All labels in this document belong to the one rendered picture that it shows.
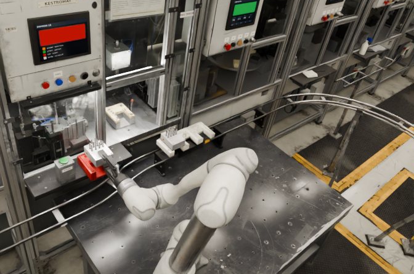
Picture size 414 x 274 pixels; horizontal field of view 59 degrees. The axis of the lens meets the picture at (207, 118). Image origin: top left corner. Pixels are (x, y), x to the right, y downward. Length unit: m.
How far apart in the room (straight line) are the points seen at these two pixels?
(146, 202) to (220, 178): 0.55
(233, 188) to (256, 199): 1.13
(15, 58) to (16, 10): 0.19
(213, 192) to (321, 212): 1.34
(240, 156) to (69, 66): 0.89
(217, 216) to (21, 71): 1.00
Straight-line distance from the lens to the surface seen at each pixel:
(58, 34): 1.64
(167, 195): 1.74
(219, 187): 1.17
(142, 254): 1.98
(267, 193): 2.38
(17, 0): 1.56
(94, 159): 1.88
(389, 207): 3.78
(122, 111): 2.33
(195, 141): 2.32
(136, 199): 1.67
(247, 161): 1.28
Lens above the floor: 2.36
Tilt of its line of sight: 36 degrees down
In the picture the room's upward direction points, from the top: 11 degrees clockwise
